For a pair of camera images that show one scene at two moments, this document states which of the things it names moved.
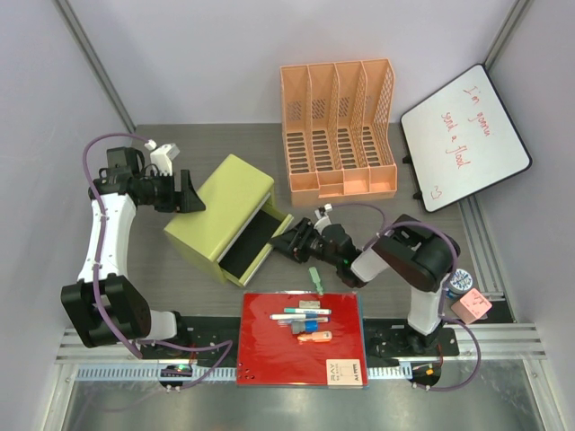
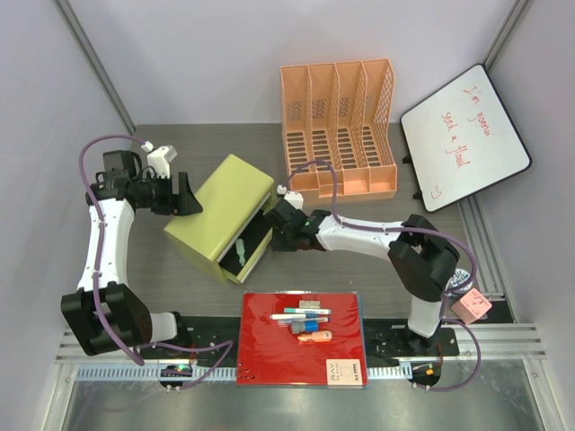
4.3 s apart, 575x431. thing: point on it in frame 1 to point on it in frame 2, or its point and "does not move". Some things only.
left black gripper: [185, 201] does not move
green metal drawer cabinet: [231, 236] does not move
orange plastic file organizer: [338, 120] does not move
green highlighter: [316, 279] to [240, 250]
